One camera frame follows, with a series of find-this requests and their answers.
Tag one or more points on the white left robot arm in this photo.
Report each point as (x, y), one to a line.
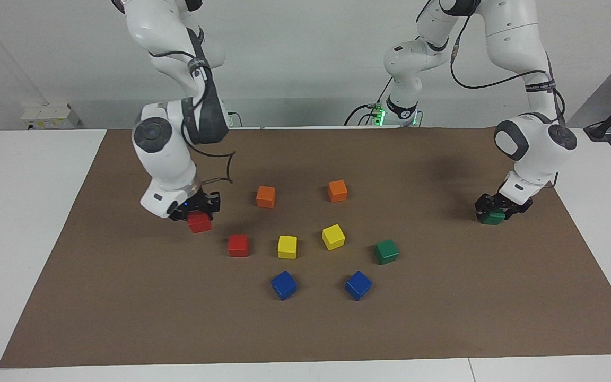
(536, 143)

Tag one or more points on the white power strip box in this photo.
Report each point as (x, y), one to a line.
(45, 115)

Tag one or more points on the green wooden cube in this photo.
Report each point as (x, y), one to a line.
(492, 218)
(386, 252)

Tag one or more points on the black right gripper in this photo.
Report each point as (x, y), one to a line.
(195, 201)

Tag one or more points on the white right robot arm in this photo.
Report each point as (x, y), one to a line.
(165, 154)

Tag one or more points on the yellow wooden cube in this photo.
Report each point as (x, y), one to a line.
(333, 237)
(287, 248)

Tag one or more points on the blue wooden cube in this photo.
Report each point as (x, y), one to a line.
(358, 285)
(284, 285)

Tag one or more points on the red wooden cube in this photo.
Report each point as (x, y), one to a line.
(200, 224)
(238, 246)

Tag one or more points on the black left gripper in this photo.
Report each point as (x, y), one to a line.
(509, 204)

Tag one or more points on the brown table mat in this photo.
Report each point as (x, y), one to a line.
(443, 297)

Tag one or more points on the orange wooden cube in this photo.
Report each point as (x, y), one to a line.
(338, 191)
(265, 197)

